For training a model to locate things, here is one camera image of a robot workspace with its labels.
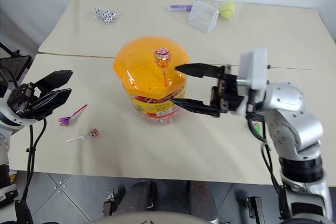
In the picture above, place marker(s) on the orange lollipop with orange stick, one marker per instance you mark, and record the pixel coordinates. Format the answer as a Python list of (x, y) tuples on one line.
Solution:
[(162, 60)]

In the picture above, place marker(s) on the clear plastic cup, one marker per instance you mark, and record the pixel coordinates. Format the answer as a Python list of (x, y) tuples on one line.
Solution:
[(240, 1)]

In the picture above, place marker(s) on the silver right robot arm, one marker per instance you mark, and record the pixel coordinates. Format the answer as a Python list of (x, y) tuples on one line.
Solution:
[(296, 129)]

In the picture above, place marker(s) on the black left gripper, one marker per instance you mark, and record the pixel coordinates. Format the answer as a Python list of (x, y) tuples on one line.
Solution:
[(21, 98)]

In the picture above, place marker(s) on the orange-lidded plastic lollipop jar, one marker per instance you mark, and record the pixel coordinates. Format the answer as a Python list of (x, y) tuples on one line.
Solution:
[(147, 77)]

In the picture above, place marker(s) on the clear plastic box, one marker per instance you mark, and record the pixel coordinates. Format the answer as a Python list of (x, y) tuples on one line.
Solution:
[(203, 16)]

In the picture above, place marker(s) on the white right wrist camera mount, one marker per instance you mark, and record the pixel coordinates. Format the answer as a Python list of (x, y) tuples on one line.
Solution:
[(256, 69)]

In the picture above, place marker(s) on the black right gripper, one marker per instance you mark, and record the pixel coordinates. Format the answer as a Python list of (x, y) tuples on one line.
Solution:
[(228, 95)]

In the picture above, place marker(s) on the pack of soccer-ball candies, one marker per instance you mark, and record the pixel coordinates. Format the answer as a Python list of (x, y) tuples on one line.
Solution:
[(105, 14)]

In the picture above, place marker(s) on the purple marker pen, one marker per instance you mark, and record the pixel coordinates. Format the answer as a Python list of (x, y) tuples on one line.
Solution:
[(179, 8)]

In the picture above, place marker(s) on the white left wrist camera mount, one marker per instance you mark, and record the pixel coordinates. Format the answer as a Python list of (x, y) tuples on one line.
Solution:
[(10, 123)]

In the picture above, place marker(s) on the purple lollipop with pink stick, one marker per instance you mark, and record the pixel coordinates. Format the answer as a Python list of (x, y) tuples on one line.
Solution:
[(64, 121)]

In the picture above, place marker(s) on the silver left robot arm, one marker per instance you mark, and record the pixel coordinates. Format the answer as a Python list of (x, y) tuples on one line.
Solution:
[(4, 166)]

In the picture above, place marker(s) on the colourful lollipop with white stick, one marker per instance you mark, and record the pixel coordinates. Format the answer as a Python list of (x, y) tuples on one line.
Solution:
[(92, 132)]

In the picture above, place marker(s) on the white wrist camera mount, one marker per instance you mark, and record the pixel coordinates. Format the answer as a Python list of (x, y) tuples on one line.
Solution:
[(256, 69), (10, 123)]

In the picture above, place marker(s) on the yellow tennis ball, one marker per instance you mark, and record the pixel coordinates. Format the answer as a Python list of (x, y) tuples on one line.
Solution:
[(227, 10)]

